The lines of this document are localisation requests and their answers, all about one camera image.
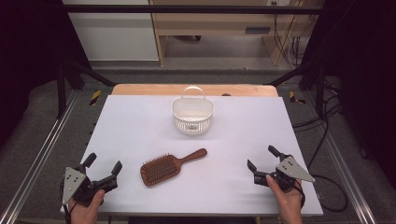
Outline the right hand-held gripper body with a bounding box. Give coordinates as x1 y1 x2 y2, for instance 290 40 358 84
254 154 316 192

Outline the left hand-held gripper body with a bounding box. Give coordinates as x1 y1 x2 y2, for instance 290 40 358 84
62 163 120 207

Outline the brown wooden hairbrush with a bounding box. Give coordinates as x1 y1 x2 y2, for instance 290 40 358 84
139 147 208 188

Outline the white plastic basket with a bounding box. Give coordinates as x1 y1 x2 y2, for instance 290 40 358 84
171 86 216 136

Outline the person's left hand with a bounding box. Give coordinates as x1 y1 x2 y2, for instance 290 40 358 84
68 189 106 224

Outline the person's right hand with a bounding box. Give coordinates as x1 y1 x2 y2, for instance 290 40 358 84
265 175 303 224

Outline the white table board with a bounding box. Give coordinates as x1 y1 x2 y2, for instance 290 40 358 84
60 94 324 217

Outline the yellow black tape marker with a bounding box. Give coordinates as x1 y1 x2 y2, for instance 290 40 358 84
89 90 103 106
289 91 306 105

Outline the wooden table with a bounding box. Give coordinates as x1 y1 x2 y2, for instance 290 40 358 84
111 83 279 98

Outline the black curtain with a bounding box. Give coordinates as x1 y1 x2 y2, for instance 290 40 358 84
302 0 396 183
0 0 92 148

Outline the white cabinet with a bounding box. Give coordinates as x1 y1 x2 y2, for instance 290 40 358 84
61 0 160 62

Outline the light wooden desk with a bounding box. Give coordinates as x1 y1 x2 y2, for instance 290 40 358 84
148 0 325 67

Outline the black horizontal bar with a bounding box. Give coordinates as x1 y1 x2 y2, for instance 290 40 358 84
61 4 326 15

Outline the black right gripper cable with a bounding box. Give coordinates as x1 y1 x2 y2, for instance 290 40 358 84
292 179 306 209

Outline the aluminium rail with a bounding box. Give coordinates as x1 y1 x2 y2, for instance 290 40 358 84
303 91 378 224
0 90 79 224

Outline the black floor cable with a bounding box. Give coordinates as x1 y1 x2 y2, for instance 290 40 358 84
291 78 349 214

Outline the black frame stand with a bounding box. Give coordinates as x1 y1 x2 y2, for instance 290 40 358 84
266 61 327 119
56 59 117 119

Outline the black hanging cable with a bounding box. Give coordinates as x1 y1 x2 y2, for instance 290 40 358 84
272 2 297 68

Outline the yellow hanging cable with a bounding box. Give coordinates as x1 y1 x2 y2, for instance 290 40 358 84
280 0 303 65

